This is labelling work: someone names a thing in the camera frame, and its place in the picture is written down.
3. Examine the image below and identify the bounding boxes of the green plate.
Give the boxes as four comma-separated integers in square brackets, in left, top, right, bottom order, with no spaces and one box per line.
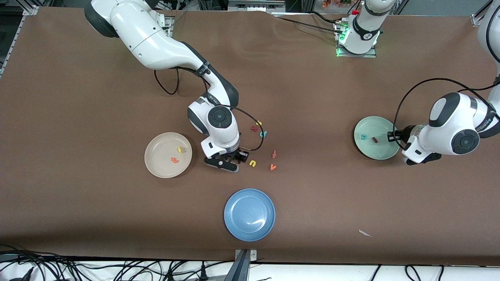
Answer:
[354,116,401,160]

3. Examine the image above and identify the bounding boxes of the blue plate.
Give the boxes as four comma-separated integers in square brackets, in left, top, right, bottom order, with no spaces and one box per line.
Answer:
[224,189,276,242]

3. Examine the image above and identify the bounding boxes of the beige brown plate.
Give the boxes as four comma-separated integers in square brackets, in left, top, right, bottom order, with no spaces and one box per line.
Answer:
[144,132,193,179]

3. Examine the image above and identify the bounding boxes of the metal stand bracket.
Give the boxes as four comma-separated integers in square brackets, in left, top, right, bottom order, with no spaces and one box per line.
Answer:
[225,249,257,281]

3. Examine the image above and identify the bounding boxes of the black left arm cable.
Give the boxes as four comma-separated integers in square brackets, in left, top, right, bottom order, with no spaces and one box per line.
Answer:
[393,0,500,149]

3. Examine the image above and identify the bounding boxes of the silver device box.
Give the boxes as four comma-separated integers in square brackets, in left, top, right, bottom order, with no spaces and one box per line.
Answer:
[229,0,286,12]

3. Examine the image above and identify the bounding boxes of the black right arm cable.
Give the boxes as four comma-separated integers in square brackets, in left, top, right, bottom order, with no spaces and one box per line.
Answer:
[154,68,264,152]

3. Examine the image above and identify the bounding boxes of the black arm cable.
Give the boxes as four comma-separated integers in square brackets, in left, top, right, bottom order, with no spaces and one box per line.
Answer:
[154,68,264,152]
[393,0,500,149]

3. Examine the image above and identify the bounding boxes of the brown table mat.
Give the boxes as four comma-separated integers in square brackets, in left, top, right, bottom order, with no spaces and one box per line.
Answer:
[0,7,500,267]

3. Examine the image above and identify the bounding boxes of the black base cable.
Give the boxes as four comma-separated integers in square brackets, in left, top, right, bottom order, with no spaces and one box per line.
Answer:
[309,11,345,24]
[273,15,341,34]

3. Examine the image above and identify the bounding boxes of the aluminium frame rail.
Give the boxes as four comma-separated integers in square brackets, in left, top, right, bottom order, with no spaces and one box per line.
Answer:
[471,0,493,27]
[0,0,39,76]

